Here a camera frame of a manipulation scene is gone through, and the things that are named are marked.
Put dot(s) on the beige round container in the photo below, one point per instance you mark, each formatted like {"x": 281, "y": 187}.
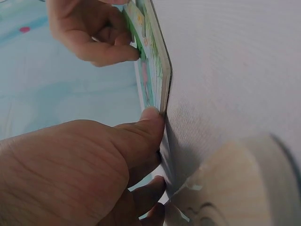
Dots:
{"x": 237, "y": 183}

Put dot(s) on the green puzzle piece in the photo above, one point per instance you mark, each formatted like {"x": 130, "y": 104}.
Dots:
{"x": 138, "y": 44}

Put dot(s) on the picture puzzle board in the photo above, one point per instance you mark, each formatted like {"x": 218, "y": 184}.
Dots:
{"x": 154, "y": 77}

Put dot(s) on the person's left hand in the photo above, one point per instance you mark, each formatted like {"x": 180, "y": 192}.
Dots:
{"x": 70, "y": 179}

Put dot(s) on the person's right hand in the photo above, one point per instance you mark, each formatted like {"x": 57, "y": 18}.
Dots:
{"x": 77, "y": 26}

